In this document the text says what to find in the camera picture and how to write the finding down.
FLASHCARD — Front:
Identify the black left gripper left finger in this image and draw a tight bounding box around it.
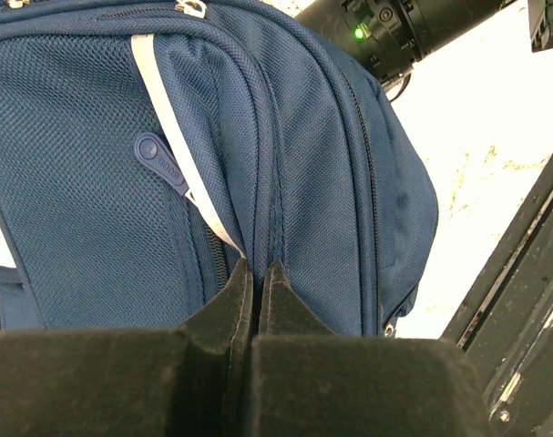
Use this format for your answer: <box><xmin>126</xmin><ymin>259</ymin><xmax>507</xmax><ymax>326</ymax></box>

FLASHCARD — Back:
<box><xmin>0</xmin><ymin>260</ymin><xmax>253</xmax><ymax>436</ymax></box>

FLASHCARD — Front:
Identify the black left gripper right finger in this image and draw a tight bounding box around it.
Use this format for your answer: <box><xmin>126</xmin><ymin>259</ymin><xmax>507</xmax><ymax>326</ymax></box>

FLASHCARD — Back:
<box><xmin>251</xmin><ymin>261</ymin><xmax>494</xmax><ymax>436</ymax></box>

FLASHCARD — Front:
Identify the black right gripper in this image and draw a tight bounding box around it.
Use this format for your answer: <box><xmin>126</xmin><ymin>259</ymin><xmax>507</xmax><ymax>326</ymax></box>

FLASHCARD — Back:
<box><xmin>295</xmin><ymin>0</ymin><xmax>512</xmax><ymax>85</ymax></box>

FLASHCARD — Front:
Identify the navy blue student backpack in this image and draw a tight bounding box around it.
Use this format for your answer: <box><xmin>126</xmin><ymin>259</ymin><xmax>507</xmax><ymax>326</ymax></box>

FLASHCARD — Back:
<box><xmin>0</xmin><ymin>1</ymin><xmax>438</xmax><ymax>335</ymax></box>

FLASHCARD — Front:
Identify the black mounting rail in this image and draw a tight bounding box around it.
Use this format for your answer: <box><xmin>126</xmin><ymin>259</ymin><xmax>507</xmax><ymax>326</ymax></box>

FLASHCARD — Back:
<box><xmin>442</xmin><ymin>153</ymin><xmax>553</xmax><ymax>436</ymax></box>

